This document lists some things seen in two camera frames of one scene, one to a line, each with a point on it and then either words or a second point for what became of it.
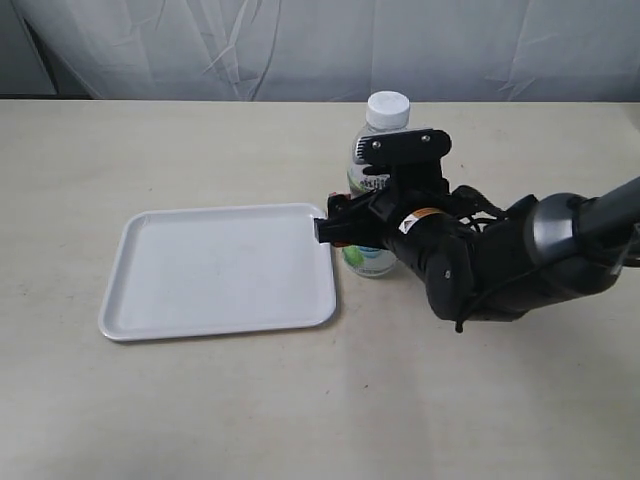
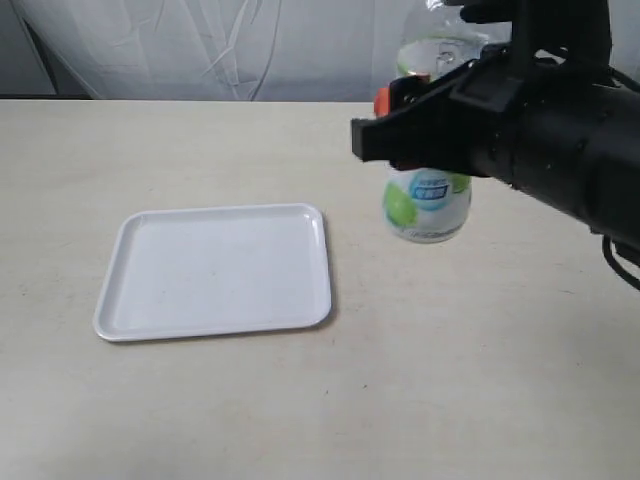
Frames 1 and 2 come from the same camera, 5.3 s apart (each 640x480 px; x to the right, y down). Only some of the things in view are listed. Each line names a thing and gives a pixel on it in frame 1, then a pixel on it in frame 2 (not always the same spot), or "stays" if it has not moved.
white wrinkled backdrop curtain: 321,50 stays
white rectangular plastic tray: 217,270 stays
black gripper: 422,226 -> 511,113
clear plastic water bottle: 385,111 -> 428,205
